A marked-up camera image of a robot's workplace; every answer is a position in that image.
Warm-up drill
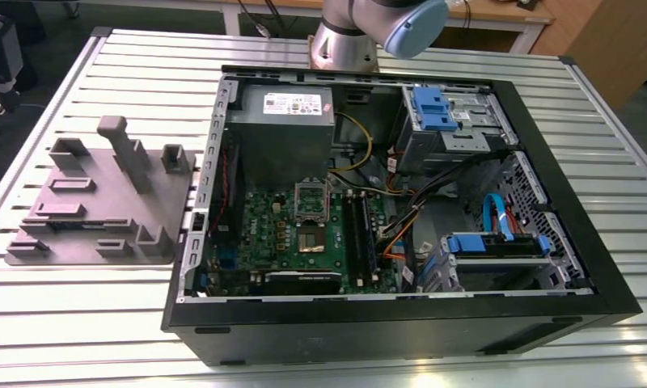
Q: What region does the grey parts rack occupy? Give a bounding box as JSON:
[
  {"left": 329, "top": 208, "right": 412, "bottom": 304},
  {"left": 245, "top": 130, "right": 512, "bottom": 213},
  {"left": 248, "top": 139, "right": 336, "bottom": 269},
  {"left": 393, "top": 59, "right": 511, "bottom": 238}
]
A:
[{"left": 2, "top": 115, "right": 201, "bottom": 268}]

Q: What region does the green RAM stick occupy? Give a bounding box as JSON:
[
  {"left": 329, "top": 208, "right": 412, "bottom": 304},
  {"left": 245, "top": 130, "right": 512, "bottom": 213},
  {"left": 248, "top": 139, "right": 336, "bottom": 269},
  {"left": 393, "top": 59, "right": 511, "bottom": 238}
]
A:
[{"left": 45, "top": 220, "right": 109, "bottom": 234}]

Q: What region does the grey power supply unit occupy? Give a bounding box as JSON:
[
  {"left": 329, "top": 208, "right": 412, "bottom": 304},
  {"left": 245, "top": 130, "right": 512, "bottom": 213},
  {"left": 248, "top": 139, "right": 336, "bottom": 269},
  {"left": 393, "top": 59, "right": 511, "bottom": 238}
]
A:
[{"left": 224, "top": 83, "right": 338, "bottom": 183}]

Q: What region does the green motherboard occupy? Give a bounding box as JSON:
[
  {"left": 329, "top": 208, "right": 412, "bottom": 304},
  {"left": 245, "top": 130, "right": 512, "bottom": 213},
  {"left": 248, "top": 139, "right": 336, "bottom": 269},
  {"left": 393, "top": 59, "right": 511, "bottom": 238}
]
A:
[{"left": 200, "top": 177, "right": 407, "bottom": 298}]

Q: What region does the metal socket cover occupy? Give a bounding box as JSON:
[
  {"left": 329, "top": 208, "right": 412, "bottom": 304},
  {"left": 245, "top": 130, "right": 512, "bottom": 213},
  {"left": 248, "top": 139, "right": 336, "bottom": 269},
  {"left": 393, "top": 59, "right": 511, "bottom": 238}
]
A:
[{"left": 293, "top": 179, "right": 334, "bottom": 226}]

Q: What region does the black RAM slot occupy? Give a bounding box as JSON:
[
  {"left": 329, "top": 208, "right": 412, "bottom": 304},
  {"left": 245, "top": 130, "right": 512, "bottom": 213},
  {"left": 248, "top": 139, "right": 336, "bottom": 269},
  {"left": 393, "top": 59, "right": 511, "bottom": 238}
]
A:
[{"left": 340, "top": 192, "right": 361, "bottom": 284}]

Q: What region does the black graphics card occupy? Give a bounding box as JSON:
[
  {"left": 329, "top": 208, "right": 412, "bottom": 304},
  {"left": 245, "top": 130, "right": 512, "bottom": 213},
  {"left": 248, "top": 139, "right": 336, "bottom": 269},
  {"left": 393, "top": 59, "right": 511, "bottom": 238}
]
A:
[{"left": 246, "top": 269, "right": 344, "bottom": 296}]

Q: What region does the blue plastic drive latch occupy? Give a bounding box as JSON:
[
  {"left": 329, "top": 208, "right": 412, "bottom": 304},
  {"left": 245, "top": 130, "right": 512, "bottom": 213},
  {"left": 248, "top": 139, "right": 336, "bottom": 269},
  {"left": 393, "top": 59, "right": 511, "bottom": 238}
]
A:
[{"left": 412, "top": 86, "right": 460, "bottom": 133}]

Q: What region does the black RAM stick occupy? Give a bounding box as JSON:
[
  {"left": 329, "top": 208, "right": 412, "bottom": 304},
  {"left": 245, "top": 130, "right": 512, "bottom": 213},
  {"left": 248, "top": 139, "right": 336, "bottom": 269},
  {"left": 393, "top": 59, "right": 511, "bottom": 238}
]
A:
[{"left": 356, "top": 192, "right": 383, "bottom": 282}]

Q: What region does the grey metal drive cage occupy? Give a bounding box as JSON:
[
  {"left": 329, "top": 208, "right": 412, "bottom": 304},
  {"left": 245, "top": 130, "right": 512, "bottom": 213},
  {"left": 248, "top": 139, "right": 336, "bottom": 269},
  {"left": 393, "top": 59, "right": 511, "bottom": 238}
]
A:
[{"left": 396, "top": 84, "right": 520, "bottom": 175}]

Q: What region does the black PC case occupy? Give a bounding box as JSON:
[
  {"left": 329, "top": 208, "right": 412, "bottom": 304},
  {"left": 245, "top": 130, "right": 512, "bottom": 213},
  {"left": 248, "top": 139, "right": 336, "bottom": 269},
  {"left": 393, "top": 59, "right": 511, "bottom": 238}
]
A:
[{"left": 160, "top": 64, "right": 644, "bottom": 368}]

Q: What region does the hard disk in blue carrier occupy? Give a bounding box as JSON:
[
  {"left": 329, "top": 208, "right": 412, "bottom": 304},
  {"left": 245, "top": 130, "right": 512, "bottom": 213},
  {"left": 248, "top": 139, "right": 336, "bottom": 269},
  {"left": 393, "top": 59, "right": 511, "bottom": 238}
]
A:
[{"left": 444, "top": 232, "right": 552, "bottom": 259}]

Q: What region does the grey metal disk bay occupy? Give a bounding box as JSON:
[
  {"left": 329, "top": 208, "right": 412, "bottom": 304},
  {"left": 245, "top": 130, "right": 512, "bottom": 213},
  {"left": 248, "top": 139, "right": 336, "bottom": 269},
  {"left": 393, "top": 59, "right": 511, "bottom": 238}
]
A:
[{"left": 439, "top": 230, "right": 592, "bottom": 293}]

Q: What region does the wooden cabinet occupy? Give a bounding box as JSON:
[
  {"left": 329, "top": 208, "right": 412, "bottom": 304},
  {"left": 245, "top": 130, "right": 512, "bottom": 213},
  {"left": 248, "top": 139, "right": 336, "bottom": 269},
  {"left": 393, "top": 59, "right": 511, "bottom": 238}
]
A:
[{"left": 532, "top": 0, "right": 647, "bottom": 110}]

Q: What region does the yellow wire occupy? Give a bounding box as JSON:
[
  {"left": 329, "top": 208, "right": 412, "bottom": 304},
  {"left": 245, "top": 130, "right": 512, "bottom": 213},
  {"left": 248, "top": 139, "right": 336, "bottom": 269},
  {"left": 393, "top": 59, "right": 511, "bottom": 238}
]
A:
[{"left": 328, "top": 111, "right": 373, "bottom": 175}]

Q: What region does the black cable bundle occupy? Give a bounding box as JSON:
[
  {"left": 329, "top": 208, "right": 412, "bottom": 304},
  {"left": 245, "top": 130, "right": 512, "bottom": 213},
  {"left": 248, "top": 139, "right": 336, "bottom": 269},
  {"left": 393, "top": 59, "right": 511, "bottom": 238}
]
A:
[{"left": 376, "top": 147, "right": 519, "bottom": 239}]

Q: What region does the orange wire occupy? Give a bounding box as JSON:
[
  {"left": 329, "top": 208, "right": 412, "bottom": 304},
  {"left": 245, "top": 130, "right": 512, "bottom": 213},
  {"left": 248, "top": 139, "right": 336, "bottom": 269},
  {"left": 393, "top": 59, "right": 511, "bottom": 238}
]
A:
[{"left": 380, "top": 220, "right": 420, "bottom": 260}]

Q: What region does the blue data wire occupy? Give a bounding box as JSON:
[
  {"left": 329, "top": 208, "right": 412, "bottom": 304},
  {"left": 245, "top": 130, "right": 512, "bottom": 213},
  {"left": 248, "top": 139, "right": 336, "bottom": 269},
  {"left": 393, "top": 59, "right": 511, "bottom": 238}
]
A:
[{"left": 481, "top": 192, "right": 520, "bottom": 243}]

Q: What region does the red data wire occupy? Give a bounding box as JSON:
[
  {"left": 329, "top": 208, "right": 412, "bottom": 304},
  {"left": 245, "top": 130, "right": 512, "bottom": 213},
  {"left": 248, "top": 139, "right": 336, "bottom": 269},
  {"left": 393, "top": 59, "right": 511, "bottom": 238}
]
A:
[{"left": 503, "top": 205, "right": 524, "bottom": 239}]

